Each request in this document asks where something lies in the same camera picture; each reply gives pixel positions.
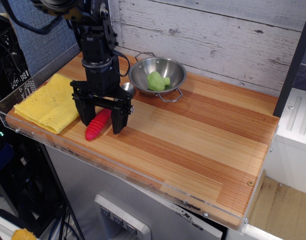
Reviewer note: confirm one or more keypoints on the black plastic crate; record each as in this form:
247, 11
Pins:
13, 66

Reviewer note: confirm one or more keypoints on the black vertical post right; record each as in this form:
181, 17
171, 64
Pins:
291, 74

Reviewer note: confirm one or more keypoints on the small steel bowl with handles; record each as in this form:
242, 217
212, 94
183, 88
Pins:
166, 67

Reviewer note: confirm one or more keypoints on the yellow object bottom left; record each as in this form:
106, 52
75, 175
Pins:
23, 234

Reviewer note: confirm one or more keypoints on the stainless toy fridge cabinet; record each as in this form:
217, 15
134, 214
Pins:
101, 202

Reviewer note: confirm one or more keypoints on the green toy vegetable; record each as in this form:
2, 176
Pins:
156, 82

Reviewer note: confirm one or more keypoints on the yellow folded towel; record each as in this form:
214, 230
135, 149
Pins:
51, 106

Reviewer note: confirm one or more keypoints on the red handled metal spoon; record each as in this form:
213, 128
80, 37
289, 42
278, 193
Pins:
99, 121

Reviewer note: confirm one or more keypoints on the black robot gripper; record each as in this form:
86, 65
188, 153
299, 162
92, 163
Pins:
102, 89

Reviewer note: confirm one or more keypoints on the clear acrylic table guard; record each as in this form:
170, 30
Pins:
203, 147

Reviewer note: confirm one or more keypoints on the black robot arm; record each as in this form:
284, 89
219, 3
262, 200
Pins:
91, 24

